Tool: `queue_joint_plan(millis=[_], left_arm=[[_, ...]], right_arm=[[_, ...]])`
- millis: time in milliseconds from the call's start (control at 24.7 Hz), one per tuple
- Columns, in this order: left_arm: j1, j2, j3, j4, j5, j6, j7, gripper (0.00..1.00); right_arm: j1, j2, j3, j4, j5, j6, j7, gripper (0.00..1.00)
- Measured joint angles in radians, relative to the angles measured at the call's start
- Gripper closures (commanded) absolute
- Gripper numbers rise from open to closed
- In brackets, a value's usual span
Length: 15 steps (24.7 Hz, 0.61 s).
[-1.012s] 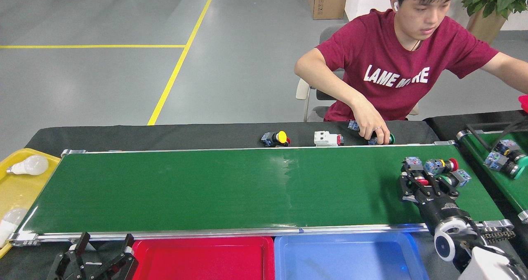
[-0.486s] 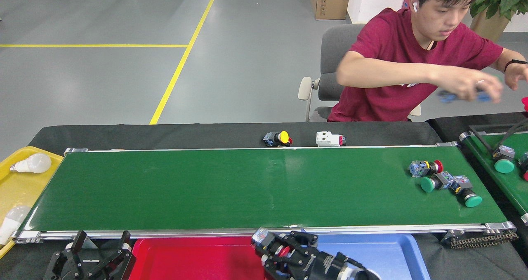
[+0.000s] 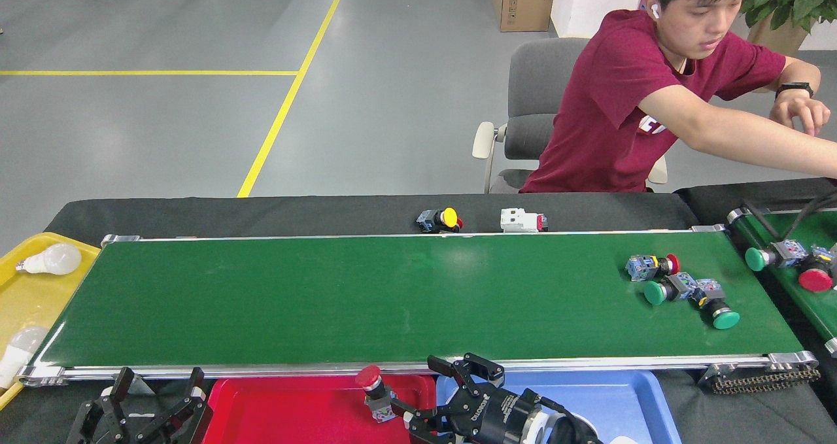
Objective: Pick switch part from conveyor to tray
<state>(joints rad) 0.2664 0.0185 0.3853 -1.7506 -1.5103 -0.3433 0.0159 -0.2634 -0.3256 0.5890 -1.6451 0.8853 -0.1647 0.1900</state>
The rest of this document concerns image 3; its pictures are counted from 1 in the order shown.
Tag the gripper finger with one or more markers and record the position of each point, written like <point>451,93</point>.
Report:
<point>91,427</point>
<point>186,427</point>

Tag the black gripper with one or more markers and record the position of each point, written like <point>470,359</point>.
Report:
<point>497,418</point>

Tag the red mushroom push button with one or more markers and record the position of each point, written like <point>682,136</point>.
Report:
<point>815,280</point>
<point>368,376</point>

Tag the yellow push button switch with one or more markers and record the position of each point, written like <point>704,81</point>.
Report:
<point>448,218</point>

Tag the white circuit breaker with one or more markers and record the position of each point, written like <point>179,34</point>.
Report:
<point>520,220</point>

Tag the green push button switch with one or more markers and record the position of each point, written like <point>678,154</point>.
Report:
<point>726,318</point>
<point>655,292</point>
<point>755,259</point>

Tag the red push button switch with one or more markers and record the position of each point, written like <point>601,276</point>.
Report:
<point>644,267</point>

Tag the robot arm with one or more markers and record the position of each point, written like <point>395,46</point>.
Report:
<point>556,431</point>

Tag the red plastic tray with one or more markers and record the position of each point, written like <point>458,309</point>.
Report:
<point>294,411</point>

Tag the long green conveyor belt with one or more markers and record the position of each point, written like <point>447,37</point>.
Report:
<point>392,300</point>

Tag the yellow plastic tray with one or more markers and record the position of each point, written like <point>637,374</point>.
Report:
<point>39,300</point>

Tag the blue plastic tray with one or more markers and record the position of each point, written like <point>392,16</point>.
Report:
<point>621,405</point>

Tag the short green conveyor belt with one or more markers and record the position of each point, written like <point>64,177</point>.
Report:
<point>778,293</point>

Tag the person's left hand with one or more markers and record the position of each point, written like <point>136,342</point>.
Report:
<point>801,110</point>

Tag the white light bulb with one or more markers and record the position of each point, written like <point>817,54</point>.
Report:
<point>23,349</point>
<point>59,259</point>

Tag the grey office chair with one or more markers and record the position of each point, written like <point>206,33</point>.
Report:
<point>543,84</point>

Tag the person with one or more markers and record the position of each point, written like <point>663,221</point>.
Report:
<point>608,104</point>

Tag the cardboard box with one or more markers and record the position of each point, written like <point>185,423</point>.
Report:
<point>523,2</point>

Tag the white earbud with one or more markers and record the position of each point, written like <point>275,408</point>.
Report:
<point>654,11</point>

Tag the black wrist watch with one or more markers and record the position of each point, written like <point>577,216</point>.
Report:
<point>794,89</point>

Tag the black metal frame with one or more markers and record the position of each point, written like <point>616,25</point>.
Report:
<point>760,220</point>

